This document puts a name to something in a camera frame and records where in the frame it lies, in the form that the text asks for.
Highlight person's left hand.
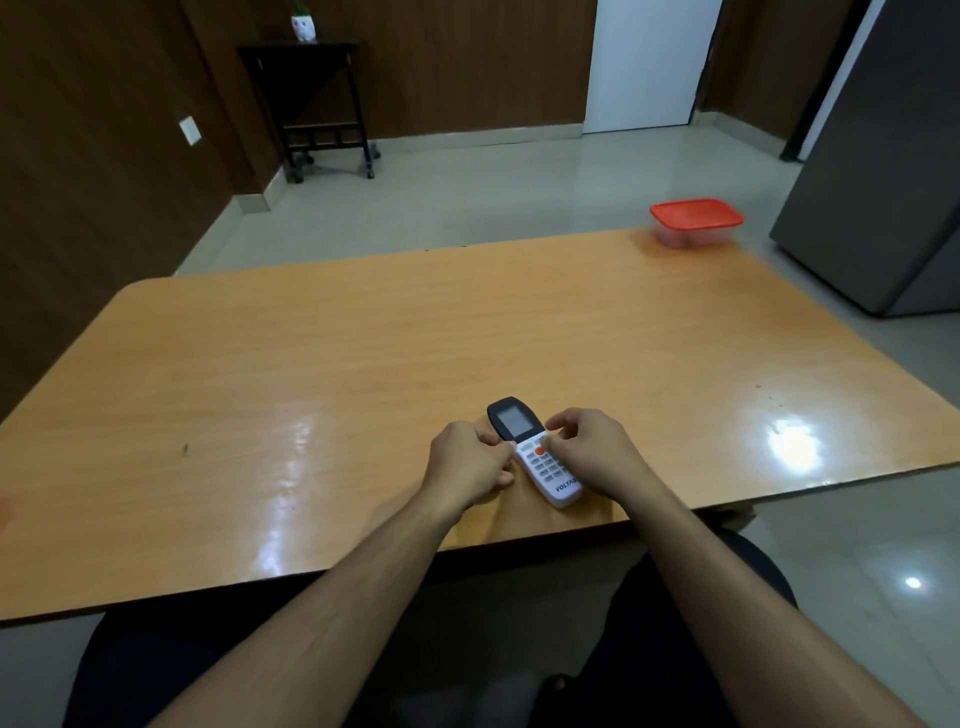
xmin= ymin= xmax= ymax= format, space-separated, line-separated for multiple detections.
xmin=417 ymin=420 xmax=519 ymax=516

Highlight person's right hand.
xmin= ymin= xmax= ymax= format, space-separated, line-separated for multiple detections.
xmin=539 ymin=408 xmax=660 ymax=505

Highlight white and black remote control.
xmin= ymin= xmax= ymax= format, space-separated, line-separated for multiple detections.
xmin=486 ymin=396 xmax=584 ymax=510

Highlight person's right forearm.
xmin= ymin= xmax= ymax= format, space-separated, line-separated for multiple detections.
xmin=616 ymin=480 xmax=931 ymax=728

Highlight person's left forearm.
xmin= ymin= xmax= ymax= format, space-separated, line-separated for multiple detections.
xmin=150 ymin=491 xmax=470 ymax=728

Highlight person's black trousers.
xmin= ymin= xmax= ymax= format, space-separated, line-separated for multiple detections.
xmin=63 ymin=528 xmax=798 ymax=728

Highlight clear container with red lid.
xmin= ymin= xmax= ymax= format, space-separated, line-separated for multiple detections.
xmin=649 ymin=198 xmax=745 ymax=251

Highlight black wheeled side table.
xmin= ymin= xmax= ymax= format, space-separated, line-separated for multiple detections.
xmin=237 ymin=41 xmax=381 ymax=185

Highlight white door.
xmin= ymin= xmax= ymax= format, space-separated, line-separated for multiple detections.
xmin=582 ymin=0 xmax=724 ymax=135

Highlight grey refrigerator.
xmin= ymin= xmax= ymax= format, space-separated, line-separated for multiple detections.
xmin=769 ymin=0 xmax=960 ymax=319

